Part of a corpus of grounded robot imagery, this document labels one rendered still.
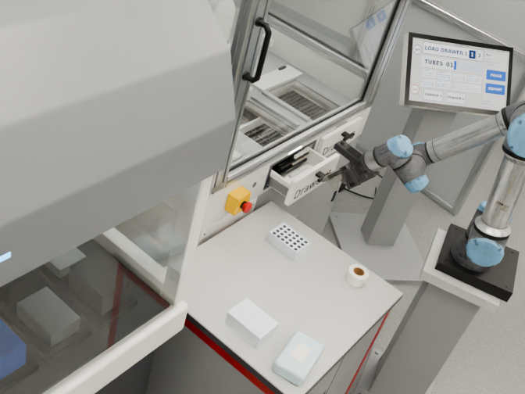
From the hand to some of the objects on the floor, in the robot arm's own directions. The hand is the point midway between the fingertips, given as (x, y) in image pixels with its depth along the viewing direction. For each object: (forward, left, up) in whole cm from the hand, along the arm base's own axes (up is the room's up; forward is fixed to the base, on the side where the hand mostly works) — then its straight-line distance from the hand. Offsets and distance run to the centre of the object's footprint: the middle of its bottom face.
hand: (326, 176), depth 238 cm
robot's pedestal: (-56, -1, -93) cm, 109 cm away
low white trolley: (+6, +40, -93) cm, 102 cm away
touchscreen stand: (-41, -88, -89) cm, 131 cm away
